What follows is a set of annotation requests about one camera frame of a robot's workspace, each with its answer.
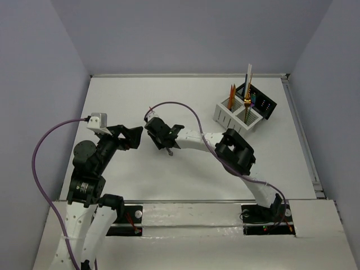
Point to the gold metal knife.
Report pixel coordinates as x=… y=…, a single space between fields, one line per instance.
x=234 y=96

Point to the gold metal fork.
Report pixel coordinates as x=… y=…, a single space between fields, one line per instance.
x=247 y=104

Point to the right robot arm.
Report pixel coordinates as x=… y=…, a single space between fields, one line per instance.
x=233 y=152

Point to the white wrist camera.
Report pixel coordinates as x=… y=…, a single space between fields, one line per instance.
x=98 y=123
x=151 y=115

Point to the white utensil container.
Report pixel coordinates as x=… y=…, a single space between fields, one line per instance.
x=238 y=118

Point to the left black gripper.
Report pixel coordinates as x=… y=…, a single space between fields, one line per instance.
x=118 y=135

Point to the gold metal spoon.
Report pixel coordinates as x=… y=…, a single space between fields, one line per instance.
x=170 y=153

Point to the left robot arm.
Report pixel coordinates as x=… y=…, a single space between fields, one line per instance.
x=90 y=212

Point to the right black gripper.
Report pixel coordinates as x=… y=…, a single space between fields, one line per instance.
x=159 y=144

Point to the black utensil container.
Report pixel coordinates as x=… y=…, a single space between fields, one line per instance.
x=264 y=105

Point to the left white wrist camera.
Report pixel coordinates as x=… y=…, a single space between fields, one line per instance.
x=98 y=123

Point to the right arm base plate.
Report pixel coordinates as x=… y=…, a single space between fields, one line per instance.
x=258 y=221

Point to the gold chopstick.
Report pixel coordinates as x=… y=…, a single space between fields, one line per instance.
x=248 y=87

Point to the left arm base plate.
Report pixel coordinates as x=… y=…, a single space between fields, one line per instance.
x=129 y=224

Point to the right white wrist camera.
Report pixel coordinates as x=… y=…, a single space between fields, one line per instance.
x=151 y=115

